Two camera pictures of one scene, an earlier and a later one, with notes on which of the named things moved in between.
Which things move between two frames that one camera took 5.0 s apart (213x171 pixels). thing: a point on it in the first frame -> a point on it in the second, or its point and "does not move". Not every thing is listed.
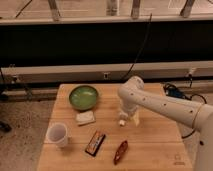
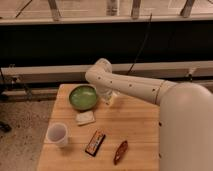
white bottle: [122, 118] -> [104, 98]
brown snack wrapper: [120, 151] does not move
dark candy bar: [94, 143] does not move
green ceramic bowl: [83, 97] does not move
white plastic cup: [57, 133] does not move
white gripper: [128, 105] -> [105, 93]
